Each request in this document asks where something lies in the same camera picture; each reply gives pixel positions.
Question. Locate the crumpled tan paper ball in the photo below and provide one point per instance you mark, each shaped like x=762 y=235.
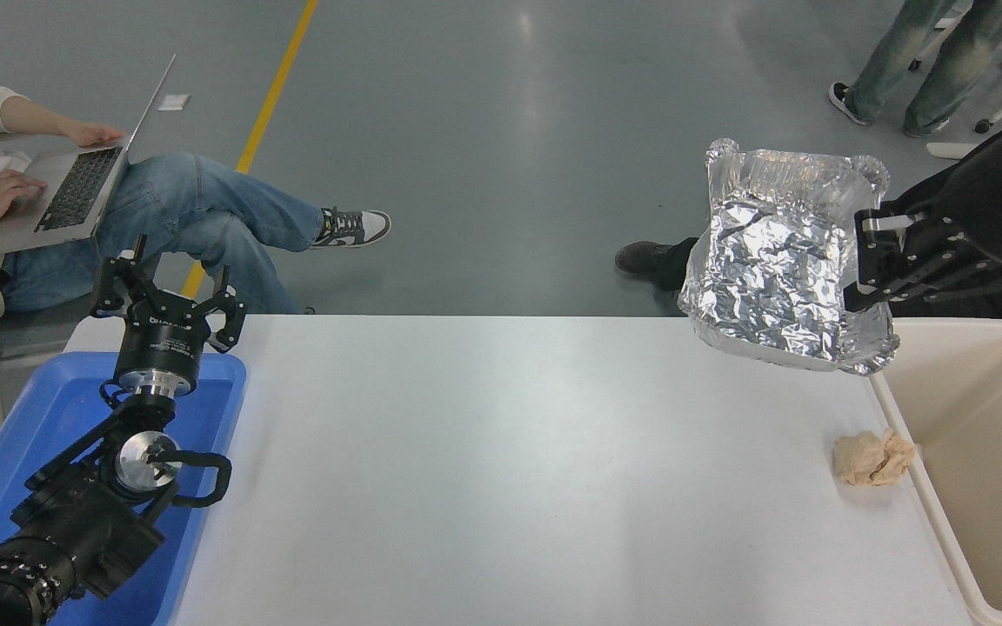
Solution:
x=866 y=459

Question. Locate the seated person in black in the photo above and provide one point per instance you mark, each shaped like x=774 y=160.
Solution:
x=649 y=259

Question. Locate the standing person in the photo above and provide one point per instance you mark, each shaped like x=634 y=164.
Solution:
x=901 y=61

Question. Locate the grey chair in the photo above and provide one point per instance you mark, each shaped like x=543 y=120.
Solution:
x=31 y=329

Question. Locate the white paper scrap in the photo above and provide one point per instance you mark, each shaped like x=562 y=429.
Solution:
x=172 y=102

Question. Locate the blue plastic tray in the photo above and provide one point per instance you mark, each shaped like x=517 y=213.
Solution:
x=40 y=417

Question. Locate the silver laptop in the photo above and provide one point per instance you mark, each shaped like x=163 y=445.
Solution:
x=75 y=187

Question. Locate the seated person with laptop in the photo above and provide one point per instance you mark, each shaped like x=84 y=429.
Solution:
x=188 y=200

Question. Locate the foil tray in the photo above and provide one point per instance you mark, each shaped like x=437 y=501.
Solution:
x=771 y=278

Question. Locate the large pale bin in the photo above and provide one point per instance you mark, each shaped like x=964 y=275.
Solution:
x=988 y=487

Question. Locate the laptop person's right hand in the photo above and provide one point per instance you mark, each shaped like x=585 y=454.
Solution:
x=1 y=196

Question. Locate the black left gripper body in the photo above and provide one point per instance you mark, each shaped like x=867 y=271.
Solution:
x=157 y=343

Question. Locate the laptop person's left hand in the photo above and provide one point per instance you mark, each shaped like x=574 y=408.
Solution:
x=94 y=133

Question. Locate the white wheeled chair base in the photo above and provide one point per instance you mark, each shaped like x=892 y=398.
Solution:
x=1001 y=110

